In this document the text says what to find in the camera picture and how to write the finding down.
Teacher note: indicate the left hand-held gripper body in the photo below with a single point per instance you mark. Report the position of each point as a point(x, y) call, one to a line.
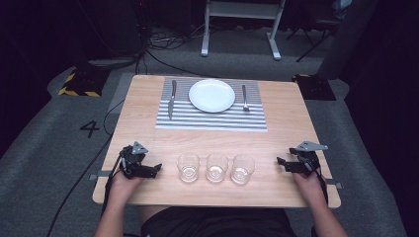
point(132, 160)

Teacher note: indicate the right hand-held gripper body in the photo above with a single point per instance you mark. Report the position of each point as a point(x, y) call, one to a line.
point(308, 158)

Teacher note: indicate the person's right hand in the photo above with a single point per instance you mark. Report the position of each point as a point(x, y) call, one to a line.
point(309, 188)

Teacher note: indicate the person's left hand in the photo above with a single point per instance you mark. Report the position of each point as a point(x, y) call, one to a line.
point(122, 188)

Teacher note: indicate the clear drinking glass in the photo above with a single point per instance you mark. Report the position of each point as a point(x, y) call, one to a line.
point(242, 170)
point(216, 168)
point(188, 168)

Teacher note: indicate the person's bare leg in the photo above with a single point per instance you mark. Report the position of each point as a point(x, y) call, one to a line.
point(150, 214)

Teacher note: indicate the steel table knife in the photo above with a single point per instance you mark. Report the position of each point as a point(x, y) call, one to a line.
point(171, 102)

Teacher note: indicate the grey striped placemat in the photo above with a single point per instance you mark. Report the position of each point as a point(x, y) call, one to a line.
point(210, 121)

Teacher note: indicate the steel fork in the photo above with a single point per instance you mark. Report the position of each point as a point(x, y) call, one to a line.
point(245, 98)

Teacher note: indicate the person's black shorts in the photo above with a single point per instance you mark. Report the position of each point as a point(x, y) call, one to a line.
point(217, 223)

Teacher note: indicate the white round plate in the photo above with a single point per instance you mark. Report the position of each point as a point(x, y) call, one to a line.
point(211, 95)

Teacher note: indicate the black tripod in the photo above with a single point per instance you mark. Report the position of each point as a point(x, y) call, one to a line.
point(313, 42)

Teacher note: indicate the grey table bracket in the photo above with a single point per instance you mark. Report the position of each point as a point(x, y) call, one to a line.
point(100, 175)
point(334, 183)

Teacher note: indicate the black yellow-striped base plate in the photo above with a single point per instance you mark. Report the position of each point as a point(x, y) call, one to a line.
point(84, 82)

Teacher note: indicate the white metal stand frame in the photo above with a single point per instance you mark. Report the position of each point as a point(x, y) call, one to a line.
point(206, 36)

